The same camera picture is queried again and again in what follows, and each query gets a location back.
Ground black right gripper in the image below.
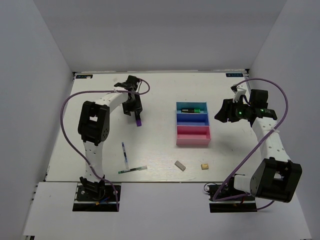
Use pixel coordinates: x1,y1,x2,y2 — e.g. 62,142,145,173
214,97,252,123

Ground purple and black highlighter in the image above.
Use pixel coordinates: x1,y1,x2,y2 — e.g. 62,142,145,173
135,112,142,127

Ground green and black highlighter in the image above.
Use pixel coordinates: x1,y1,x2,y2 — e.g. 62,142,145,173
181,108,201,114

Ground tan eraser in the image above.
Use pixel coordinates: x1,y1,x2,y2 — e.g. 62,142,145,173
201,163,209,170

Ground blue and white pen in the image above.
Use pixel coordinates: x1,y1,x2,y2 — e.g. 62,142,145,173
121,142,129,169

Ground green and white pen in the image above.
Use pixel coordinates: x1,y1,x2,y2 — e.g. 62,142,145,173
118,165,148,174

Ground grey eraser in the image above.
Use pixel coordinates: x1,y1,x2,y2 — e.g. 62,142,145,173
174,160,186,172

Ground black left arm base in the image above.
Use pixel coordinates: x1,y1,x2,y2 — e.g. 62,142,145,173
72,184,118,213

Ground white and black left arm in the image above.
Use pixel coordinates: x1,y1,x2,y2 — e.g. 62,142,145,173
78,75,143,200

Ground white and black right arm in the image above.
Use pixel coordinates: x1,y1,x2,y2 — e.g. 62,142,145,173
213,86,302,203

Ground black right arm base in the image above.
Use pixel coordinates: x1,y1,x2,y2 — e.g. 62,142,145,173
203,182,257,214

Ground light blue plastic container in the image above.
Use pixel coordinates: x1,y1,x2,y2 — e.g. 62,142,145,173
176,102,208,114

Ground right blue corner label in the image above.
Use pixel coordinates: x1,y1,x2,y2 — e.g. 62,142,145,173
225,73,244,78

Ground blue corner label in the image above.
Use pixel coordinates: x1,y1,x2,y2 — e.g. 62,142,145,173
225,73,244,78
75,74,93,79

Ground dark blue plastic container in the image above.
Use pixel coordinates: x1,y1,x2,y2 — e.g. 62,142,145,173
176,113,210,126

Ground pink plastic container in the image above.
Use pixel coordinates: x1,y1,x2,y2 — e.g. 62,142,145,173
176,125,212,146

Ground left blue corner label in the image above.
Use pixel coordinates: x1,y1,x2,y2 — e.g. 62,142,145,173
75,74,93,79

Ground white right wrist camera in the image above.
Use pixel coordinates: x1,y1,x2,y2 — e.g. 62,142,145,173
230,84,247,103

